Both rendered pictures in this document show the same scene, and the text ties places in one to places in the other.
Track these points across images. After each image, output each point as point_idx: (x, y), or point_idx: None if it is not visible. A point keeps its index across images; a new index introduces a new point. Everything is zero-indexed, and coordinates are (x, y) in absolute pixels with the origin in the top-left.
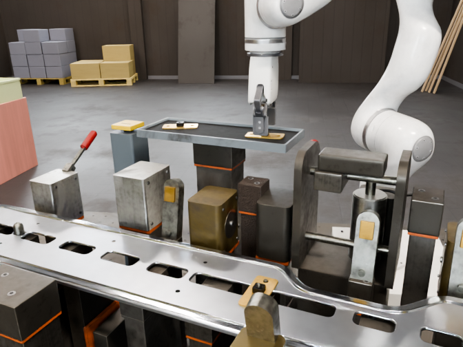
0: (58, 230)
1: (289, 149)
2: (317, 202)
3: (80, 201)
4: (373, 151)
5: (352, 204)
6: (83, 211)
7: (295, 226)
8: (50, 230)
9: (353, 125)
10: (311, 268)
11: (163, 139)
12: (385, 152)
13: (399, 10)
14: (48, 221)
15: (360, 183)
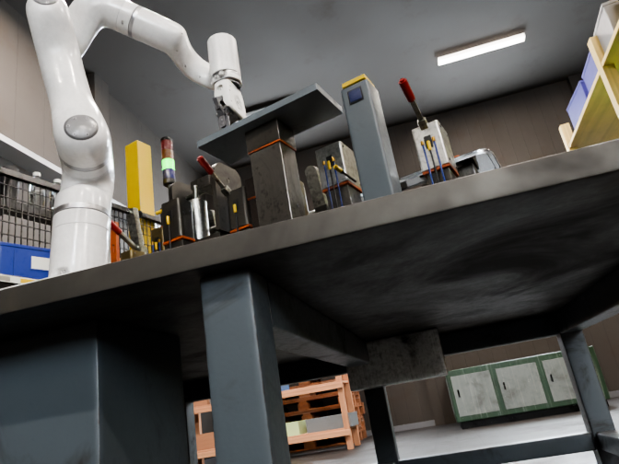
0: (404, 185)
1: (224, 161)
2: (214, 203)
3: (418, 157)
4: (108, 168)
5: (206, 207)
6: (421, 168)
7: None
8: (410, 184)
9: (109, 132)
10: None
11: (318, 124)
12: (113, 173)
13: (77, 46)
14: (419, 176)
15: (107, 200)
